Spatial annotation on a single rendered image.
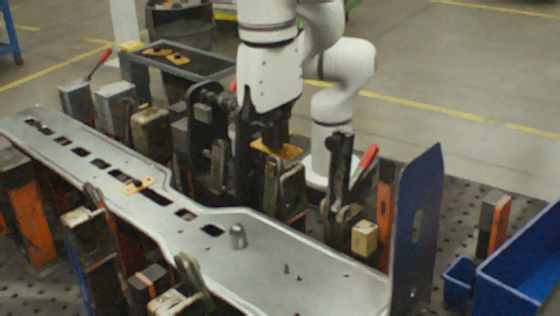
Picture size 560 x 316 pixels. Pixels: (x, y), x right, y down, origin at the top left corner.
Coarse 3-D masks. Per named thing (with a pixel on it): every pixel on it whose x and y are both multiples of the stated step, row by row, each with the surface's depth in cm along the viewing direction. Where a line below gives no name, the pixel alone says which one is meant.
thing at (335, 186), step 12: (336, 132) 106; (348, 132) 106; (324, 144) 105; (336, 144) 103; (348, 144) 105; (336, 156) 108; (348, 156) 106; (336, 168) 109; (348, 168) 107; (336, 180) 110; (348, 180) 108; (336, 192) 110; (336, 216) 111
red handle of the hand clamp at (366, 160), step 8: (368, 152) 114; (376, 152) 114; (360, 160) 114; (368, 160) 114; (360, 168) 113; (352, 176) 113; (360, 176) 113; (352, 184) 112; (336, 200) 112; (336, 208) 111
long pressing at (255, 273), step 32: (0, 128) 168; (32, 128) 166; (64, 128) 165; (64, 160) 148; (128, 160) 146; (160, 192) 132; (160, 224) 121; (192, 224) 120; (224, 224) 120; (256, 224) 119; (224, 256) 111; (256, 256) 110; (288, 256) 110; (320, 256) 109; (224, 288) 103; (256, 288) 102; (288, 288) 102; (320, 288) 101; (352, 288) 101; (384, 288) 100
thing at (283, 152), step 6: (252, 144) 95; (258, 144) 95; (282, 144) 94; (288, 144) 95; (264, 150) 93; (270, 150) 93; (276, 150) 93; (282, 150) 93; (288, 150) 93; (294, 150) 93; (300, 150) 93; (276, 156) 92; (282, 156) 91; (288, 156) 91; (294, 156) 91
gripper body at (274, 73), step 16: (240, 48) 84; (256, 48) 83; (272, 48) 83; (288, 48) 86; (240, 64) 85; (256, 64) 83; (272, 64) 84; (288, 64) 87; (240, 80) 86; (256, 80) 84; (272, 80) 85; (288, 80) 88; (240, 96) 87; (256, 96) 85; (272, 96) 86; (288, 96) 89
